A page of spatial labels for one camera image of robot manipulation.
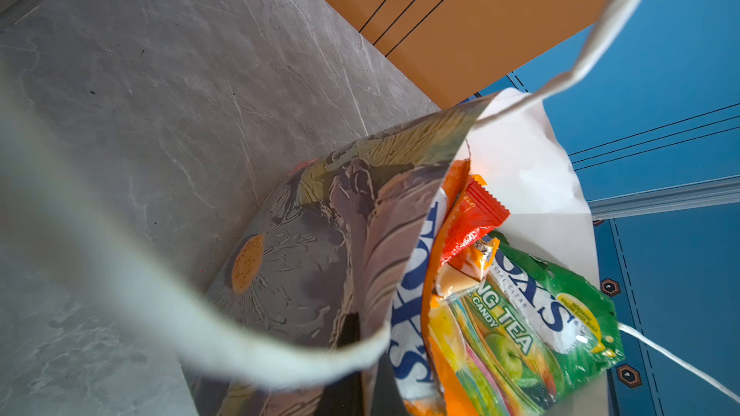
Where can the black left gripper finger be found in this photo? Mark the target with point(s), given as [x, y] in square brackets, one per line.
[364, 384]

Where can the purple white snack bag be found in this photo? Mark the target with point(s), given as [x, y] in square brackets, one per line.
[413, 374]

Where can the white paper bag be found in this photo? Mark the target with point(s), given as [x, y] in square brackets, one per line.
[331, 240]

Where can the colourful skittles candy bag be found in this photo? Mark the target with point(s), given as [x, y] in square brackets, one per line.
[443, 342]

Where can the small orange snack packet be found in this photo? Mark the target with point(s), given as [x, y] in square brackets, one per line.
[468, 268]

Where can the green pea snack bag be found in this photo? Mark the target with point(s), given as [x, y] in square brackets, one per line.
[535, 333]

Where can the red snack packet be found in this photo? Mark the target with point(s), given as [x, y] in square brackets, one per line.
[475, 213]

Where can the aluminium corner post right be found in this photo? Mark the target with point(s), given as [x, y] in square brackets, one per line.
[702, 194]

